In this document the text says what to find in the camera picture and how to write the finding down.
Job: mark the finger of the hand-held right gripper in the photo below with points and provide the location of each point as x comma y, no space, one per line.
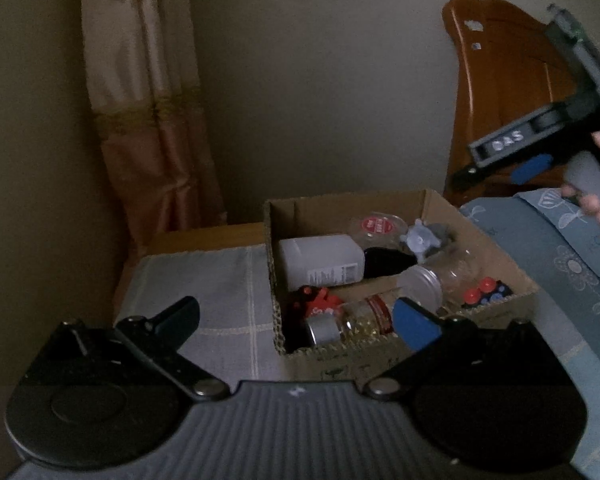
532,169
475,174

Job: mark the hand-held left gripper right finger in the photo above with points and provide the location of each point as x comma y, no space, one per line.
414,327

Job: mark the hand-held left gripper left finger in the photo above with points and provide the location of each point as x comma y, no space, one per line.
185,317

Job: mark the spice jar with silver lid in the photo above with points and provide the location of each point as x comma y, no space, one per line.
360,321

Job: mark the dark bottle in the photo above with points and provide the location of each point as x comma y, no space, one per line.
385,262

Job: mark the grey plastic toy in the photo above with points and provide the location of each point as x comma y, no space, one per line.
420,240

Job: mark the brown cardboard box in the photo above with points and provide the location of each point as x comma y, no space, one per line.
500,260

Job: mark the red and black toy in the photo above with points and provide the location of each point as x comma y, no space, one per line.
320,301

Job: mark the white plastic bottle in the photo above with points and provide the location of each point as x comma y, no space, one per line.
320,260

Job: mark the grey checked cloth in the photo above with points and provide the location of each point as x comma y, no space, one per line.
215,285

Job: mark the clear plastic jar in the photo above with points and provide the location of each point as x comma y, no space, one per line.
420,282

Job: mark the wooden headboard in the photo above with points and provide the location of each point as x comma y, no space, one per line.
500,70

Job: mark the blue floral quilt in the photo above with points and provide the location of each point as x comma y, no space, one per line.
555,270

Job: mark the clear jar with red lid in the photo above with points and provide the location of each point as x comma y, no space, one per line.
377,225

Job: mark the beige and pink curtain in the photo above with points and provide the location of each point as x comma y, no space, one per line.
140,110

